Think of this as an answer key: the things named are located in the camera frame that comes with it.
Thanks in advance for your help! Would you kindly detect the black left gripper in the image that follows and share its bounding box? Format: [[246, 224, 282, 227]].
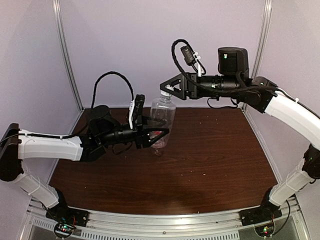
[[98, 112, 169, 149]]

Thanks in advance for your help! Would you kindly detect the white bottle cap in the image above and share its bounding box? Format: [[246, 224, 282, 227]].
[[160, 85, 174, 98]]

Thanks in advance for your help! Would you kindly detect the large clear plastic bottle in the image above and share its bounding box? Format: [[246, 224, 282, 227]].
[[150, 90, 177, 149]]

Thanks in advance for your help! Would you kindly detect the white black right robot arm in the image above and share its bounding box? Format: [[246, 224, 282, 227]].
[[160, 47, 320, 221]]

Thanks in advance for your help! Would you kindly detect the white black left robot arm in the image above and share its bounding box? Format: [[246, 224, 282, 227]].
[[0, 105, 170, 222]]

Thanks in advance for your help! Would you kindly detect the small cola bottle red cap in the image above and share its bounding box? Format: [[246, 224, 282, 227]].
[[150, 130, 166, 158]]

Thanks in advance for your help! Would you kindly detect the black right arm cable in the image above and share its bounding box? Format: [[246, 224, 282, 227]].
[[170, 38, 208, 81]]

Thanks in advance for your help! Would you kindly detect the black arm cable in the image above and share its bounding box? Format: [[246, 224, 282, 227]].
[[62, 71, 136, 140], [170, 38, 208, 81]]

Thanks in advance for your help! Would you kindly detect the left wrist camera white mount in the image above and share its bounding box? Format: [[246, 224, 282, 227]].
[[128, 94, 147, 131]]

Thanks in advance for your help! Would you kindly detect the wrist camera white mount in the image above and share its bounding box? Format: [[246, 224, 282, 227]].
[[180, 45, 203, 77], [128, 94, 147, 131]]

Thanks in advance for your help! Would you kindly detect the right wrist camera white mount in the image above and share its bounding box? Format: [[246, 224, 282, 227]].
[[180, 45, 203, 77]]

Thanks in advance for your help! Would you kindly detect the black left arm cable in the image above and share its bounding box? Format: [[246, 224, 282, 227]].
[[62, 71, 136, 140]]

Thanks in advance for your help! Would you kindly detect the aluminium right corner post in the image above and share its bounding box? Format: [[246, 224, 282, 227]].
[[251, 0, 273, 78]]

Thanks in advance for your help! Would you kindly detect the aluminium corner post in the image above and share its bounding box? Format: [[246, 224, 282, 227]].
[[251, 0, 273, 78], [51, 0, 85, 112]]

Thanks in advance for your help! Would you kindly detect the aluminium front frame rail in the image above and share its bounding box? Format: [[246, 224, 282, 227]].
[[18, 197, 311, 240]]

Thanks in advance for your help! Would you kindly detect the aluminium left corner post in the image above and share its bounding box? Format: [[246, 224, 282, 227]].
[[51, 0, 85, 112]]

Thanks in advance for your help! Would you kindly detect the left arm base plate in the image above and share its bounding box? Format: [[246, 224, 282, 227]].
[[45, 208, 89, 239]]

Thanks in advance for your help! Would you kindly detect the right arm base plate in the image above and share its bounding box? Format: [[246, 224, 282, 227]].
[[239, 206, 283, 238]]

